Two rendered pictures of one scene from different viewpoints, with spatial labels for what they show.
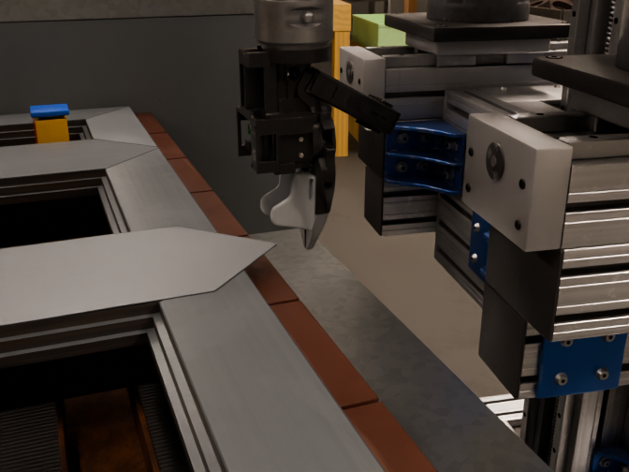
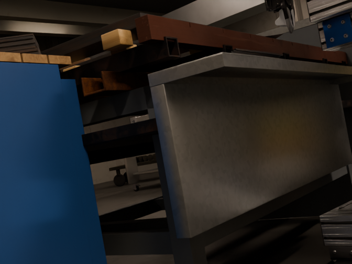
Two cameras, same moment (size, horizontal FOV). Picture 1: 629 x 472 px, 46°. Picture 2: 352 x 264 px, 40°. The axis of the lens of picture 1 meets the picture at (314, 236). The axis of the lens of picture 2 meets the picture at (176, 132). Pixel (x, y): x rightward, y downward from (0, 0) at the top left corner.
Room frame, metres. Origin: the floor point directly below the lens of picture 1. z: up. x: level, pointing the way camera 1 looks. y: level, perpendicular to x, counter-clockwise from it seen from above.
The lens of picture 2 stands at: (-0.65, -1.19, 0.51)
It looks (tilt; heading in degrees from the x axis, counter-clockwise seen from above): 2 degrees up; 56
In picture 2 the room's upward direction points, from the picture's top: 10 degrees counter-clockwise
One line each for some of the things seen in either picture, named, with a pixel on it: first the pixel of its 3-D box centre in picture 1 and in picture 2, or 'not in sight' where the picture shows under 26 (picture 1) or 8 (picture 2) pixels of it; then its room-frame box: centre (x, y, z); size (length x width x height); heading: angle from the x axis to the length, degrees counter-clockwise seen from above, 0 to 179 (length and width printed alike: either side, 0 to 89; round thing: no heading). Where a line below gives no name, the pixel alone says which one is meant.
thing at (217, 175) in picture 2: not in sight; (283, 136); (0.55, -0.04, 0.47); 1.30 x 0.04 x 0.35; 21
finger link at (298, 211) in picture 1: (297, 213); (283, 21); (0.72, 0.02, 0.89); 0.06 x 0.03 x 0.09; 111
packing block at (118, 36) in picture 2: not in sight; (117, 40); (-0.06, -0.13, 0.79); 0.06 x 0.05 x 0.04; 111
